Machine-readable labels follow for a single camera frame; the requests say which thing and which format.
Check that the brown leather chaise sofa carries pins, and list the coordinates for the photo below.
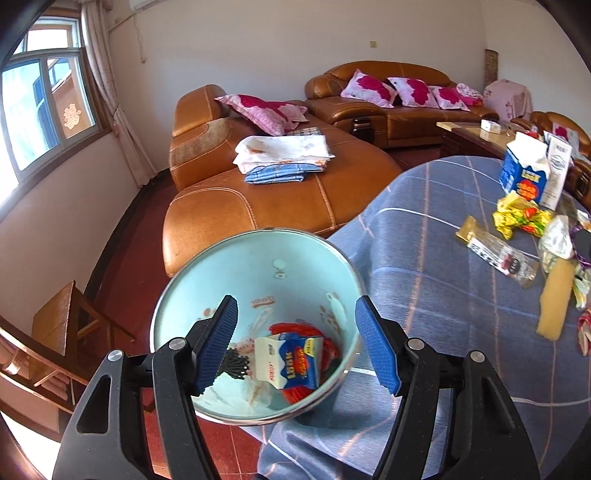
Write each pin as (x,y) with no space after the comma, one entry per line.
(277,207)

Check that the wooden coffee table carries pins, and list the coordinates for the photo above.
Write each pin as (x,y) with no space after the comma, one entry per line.
(466,138)

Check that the folded pink blanket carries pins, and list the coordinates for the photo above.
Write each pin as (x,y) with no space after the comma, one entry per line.
(468,94)

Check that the blue plaid tablecloth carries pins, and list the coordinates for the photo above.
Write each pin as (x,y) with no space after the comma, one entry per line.
(415,277)

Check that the blue milk carton white cap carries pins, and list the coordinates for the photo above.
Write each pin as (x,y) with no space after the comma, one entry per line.
(295,364)

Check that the small white box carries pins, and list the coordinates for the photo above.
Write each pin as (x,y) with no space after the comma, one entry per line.
(489,126)

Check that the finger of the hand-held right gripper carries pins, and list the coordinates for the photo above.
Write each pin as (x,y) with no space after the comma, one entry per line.
(584,244)

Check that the clear wrapper dark label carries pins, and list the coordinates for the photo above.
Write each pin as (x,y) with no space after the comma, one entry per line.
(498,258)

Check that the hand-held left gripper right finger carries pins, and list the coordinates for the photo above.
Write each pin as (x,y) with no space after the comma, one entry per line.
(376,346)

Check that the mint green trash bin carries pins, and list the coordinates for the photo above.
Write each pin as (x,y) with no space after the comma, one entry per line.
(286,277)

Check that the folded white cloth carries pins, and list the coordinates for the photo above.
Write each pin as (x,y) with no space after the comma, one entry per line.
(281,150)

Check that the beige curtain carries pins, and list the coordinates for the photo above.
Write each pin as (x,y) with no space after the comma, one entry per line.
(115,92)

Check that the brown leather armchair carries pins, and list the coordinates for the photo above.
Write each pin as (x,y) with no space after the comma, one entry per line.
(538,119)

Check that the yellow plastic wrapper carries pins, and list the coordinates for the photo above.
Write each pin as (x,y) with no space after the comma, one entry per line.
(517,214)

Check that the checkered cloth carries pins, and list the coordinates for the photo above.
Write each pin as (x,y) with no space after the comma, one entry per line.
(304,132)

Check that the wooden chair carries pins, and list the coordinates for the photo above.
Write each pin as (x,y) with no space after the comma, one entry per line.
(55,323)

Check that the pink cloth cover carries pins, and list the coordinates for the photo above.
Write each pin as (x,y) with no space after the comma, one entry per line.
(508,99)

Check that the purple wrapper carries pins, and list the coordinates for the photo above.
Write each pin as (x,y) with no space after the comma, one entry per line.
(573,228)

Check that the pink floral pillow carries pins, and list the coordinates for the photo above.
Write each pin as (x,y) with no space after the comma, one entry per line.
(369,87)
(413,92)
(263,110)
(448,98)

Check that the window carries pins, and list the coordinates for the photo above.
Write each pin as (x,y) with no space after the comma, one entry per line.
(46,106)

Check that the yellow foam sleeve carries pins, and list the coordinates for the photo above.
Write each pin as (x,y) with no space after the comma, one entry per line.
(556,300)

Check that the folded blue cloth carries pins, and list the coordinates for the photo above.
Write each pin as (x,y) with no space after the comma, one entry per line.
(277,174)

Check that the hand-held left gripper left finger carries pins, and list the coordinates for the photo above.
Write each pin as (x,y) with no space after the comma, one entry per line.
(217,346)

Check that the white air conditioner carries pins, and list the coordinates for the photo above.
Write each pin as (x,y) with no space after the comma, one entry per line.
(143,4)

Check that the red plastic bag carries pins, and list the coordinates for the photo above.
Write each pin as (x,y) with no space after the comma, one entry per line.
(295,329)

